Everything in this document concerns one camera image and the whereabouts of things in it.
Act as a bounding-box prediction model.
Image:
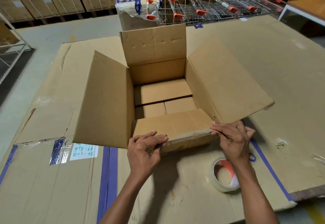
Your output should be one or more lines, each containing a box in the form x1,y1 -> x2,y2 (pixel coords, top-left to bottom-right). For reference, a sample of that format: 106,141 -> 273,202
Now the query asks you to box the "person's left hand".
127,130 -> 169,180

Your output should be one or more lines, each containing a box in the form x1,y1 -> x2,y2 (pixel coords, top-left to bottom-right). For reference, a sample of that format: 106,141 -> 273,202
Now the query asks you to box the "person's right hand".
210,120 -> 256,166

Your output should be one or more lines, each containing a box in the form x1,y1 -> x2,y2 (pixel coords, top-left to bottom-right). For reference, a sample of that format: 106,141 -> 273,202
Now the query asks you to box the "clear tape roll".
209,157 -> 241,193

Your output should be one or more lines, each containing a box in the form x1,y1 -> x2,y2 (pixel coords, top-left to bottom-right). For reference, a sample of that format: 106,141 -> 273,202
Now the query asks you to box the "brown cardboard box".
72,23 -> 275,155

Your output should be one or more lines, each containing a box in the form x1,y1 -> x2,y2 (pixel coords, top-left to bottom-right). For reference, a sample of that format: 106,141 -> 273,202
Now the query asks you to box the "person's left forearm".
100,172 -> 154,224

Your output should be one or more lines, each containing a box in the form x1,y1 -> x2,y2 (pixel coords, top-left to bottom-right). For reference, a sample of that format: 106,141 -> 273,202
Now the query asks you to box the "person's right forearm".
232,155 -> 280,224

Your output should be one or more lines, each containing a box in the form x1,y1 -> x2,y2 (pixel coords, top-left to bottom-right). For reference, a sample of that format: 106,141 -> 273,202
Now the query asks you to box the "plastic taped carton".
115,0 -> 163,31

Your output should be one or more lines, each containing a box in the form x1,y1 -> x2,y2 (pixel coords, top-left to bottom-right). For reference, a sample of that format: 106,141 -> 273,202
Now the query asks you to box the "white handwritten label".
70,143 -> 99,161

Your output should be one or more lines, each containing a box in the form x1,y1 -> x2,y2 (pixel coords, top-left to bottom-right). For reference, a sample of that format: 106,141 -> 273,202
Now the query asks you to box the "orange side workbench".
0,13 -> 32,85

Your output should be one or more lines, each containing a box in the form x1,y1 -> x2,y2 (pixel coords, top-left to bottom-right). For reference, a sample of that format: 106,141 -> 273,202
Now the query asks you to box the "row of wire shopping carts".
146,0 -> 286,26

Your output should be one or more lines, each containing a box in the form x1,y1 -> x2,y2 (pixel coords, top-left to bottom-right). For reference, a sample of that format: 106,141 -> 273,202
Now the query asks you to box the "orange workbench with white frame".
278,0 -> 325,28

